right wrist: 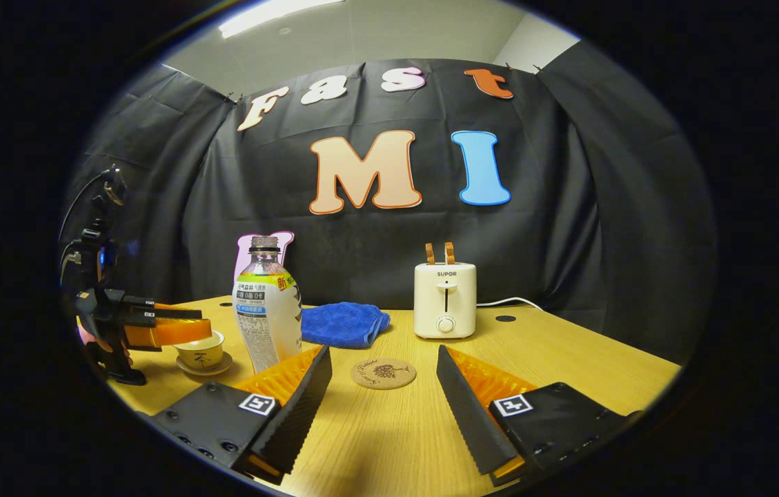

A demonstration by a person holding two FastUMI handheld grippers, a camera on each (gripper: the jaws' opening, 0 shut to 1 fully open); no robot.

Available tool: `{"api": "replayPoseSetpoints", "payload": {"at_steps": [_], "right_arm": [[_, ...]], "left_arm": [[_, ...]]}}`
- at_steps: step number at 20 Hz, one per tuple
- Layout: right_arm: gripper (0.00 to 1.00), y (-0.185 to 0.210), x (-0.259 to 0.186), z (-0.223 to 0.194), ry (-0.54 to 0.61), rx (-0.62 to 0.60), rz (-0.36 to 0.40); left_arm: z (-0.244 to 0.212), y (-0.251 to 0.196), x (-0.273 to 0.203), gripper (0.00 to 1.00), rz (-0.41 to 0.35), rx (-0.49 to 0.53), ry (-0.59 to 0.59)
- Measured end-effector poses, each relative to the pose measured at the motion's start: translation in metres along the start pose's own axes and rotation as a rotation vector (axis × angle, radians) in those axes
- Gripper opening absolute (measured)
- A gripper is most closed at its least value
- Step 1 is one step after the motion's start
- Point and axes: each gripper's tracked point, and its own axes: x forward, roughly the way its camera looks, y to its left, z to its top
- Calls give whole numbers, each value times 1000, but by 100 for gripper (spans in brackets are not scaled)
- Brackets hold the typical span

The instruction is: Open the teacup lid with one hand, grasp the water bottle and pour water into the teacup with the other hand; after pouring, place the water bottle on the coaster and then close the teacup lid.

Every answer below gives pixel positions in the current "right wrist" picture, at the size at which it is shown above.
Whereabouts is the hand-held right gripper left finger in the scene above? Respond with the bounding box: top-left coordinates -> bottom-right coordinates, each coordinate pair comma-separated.
148,344 -> 333,485

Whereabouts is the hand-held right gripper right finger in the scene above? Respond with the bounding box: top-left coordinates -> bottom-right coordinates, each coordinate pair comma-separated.
436,344 -> 645,487

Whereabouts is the cream ceramic teacup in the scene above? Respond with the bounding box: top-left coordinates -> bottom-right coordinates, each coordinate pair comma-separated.
174,330 -> 226,371

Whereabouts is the round cork coaster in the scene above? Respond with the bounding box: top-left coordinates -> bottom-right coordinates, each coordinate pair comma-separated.
351,358 -> 417,391

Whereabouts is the clear plastic water bottle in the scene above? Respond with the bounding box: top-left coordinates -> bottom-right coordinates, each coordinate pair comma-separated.
232,236 -> 303,373

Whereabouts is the cream ceramic saucer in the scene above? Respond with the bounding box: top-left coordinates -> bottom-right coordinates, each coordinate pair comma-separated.
177,352 -> 233,377

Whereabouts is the blue folded towel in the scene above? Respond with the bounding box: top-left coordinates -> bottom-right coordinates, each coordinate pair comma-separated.
301,302 -> 391,349

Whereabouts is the cream toaster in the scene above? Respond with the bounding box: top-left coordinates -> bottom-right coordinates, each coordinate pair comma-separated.
413,261 -> 477,340

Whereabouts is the black backdrop cloth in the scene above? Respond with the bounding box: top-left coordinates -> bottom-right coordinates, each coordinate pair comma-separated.
61,59 -> 718,363

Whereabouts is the white power cable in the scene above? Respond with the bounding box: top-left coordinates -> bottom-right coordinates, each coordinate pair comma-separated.
476,297 -> 543,311

